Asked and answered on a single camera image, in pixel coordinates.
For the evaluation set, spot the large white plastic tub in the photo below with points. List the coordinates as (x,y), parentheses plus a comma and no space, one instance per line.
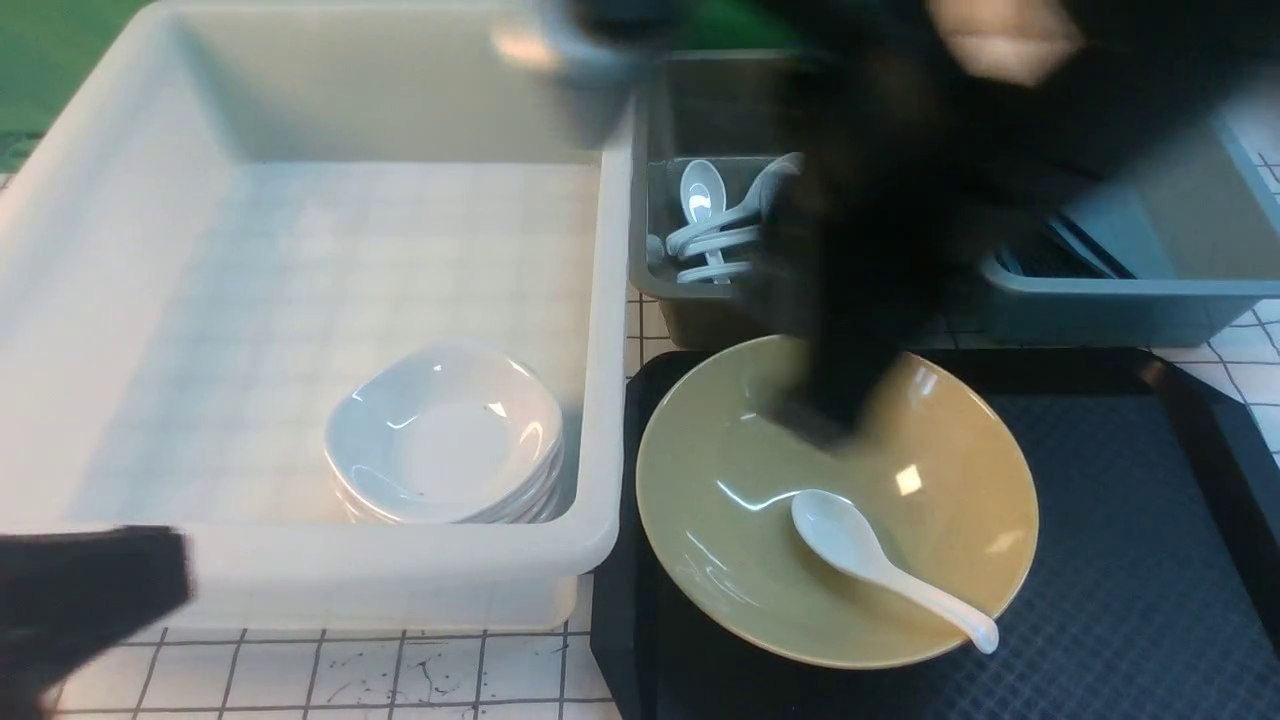
(248,209)

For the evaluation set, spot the white spoon in bin bottom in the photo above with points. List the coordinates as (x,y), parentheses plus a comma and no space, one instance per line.
(716,273)

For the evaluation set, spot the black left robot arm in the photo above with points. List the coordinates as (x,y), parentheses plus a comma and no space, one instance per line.
(66,598)

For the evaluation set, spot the black chopsticks pile in bin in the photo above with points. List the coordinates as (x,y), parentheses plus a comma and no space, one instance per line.
(1062,249)

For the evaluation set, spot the black plastic serving tray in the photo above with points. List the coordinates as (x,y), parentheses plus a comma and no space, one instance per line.
(1153,594)

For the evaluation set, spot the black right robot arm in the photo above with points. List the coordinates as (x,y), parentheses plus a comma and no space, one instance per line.
(827,401)

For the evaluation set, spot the white spoon in bin top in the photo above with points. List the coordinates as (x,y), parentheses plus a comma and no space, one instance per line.
(757,201)

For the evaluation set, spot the stack of white dishes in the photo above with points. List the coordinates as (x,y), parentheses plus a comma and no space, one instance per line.
(455,433)

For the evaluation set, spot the green backdrop cloth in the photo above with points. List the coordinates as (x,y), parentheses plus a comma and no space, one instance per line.
(49,47)

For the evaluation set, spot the white soup spoon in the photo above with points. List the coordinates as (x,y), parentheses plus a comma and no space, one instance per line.
(840,534)

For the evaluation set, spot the blue-grey chopstick bin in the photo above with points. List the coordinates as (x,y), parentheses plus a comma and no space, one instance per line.
(1180,290)

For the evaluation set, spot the grey-brown spoon bin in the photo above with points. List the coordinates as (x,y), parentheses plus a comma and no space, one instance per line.
(720,100)

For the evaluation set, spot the yellow noodle bowl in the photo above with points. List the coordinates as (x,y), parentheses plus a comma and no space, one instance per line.
(939,476)

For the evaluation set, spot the white spoon in bin left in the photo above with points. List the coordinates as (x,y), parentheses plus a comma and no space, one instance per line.
(703,196)

